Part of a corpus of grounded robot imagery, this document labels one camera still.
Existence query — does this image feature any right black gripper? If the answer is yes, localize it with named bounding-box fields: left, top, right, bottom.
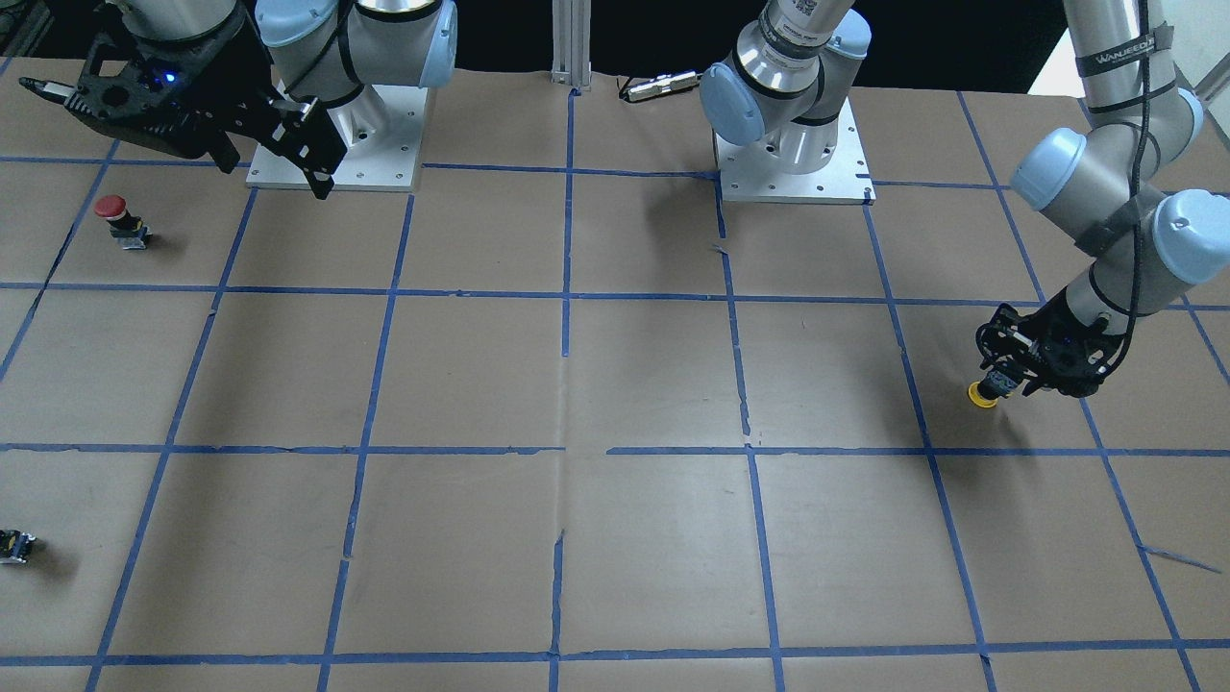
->
left=18, top=18, right=348, bottom=200

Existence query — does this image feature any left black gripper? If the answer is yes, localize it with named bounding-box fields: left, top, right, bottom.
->
left=975, top=293, right=1130, bottom=398

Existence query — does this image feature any yellow push button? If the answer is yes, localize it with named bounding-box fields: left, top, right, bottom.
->
left=967, top=369, right=1021, bottom=411

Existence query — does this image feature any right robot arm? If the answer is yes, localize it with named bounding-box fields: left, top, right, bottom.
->
left=18, top=1, right=458, bottom=200

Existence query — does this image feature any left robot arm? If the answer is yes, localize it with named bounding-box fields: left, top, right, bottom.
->
left=700, top=1, right=1228, bottom=408

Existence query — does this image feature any metal connector plug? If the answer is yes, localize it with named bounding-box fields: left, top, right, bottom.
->
left=617, top=70, right=701, bottom=104

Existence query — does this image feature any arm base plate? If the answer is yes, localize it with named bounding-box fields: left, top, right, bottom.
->
left=713, top=101, right=877, bottom=205
left=246, top=85, right=428, bottom=193

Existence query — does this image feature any black braided cable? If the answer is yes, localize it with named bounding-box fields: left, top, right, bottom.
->
left=1095, top=0, right=1169, bottom=385

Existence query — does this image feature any aluminium frame post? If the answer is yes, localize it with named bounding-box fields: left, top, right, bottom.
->
left=551, top=0, right=592, bottom=92

